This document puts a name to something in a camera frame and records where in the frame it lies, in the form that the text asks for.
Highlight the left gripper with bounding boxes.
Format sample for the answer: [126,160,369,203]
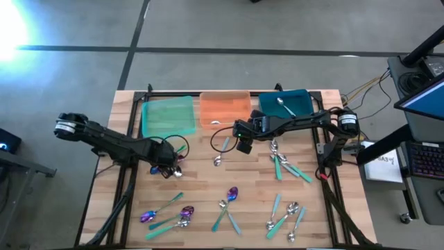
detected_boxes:
[137,137,182,179]

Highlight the silver spoon light blue handle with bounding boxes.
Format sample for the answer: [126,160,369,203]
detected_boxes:
[287,206,307,243]
[276,97,297,118]
[219,199,243,236]
[266,193,282,231]
[276,153,301,178]
[213,136,231,167]

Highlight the translucent orange plastic bin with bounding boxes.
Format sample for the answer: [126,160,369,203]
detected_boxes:
[199,90,253,131]

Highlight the dark teal plastic bin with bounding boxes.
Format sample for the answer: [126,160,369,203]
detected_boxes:
[258,89,317,121]

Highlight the translucent green plastic bin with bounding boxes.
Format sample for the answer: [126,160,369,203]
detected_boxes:
[141,95,198,139]

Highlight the white paper sheet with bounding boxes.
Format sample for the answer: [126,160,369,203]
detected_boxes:
[363,140,404,184]

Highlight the grey side table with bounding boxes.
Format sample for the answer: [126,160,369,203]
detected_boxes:
[0,149,58,209]

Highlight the black device blue light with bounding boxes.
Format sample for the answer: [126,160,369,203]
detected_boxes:
[0,128,22,154]

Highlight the grey equipment cart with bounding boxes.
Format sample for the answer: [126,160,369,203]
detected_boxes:
[386,53,444,226]

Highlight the computer monitor blue screen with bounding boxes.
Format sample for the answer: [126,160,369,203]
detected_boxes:
[393,72,444,122]

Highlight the backlit black keyboard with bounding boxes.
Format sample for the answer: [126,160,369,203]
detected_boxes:
[408,140,444,181]

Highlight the black pole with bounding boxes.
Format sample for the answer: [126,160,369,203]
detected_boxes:
[401,24,444,67]

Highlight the black power adapter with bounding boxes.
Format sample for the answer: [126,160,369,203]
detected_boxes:
[421,55,444,78]

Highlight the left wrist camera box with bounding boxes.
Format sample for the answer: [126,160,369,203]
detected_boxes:
[157,144,176,163]

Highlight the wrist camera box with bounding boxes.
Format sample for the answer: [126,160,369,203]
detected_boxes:
[157,144,176,163]
[236,138,253,156]

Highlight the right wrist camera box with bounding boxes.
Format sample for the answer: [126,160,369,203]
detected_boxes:
[236,138,253,156]

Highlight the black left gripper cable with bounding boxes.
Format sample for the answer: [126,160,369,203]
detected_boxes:
[148,134,191,164]

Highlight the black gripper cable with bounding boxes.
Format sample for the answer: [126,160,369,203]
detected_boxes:
[210,124,244,154]
[148,134,191,164]

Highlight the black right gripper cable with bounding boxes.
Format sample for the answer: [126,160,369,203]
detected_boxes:
[210,124,244,154]

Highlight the silver metal bracket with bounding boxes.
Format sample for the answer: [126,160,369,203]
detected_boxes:
[315,141,330,156]

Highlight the black aluminium table frame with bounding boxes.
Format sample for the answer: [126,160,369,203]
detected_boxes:
[75,89,377,249]

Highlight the yellow cable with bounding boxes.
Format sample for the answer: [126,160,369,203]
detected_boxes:
[341,74,391,105]

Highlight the black floor cable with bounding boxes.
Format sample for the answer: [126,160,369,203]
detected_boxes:
[341,69,395,140]

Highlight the coiled black cable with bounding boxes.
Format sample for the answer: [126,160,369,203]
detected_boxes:
[398,71,421,94]

